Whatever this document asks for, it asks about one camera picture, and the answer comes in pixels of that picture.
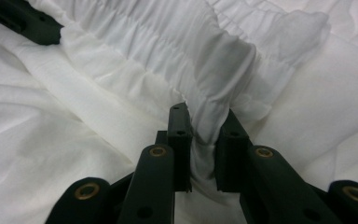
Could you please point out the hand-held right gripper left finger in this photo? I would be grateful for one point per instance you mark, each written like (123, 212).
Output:
(180, 155)

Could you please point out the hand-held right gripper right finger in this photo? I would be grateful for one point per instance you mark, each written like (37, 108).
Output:
(231, 155)

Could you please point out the white pants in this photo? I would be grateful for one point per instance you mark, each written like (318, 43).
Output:
(105, 93)

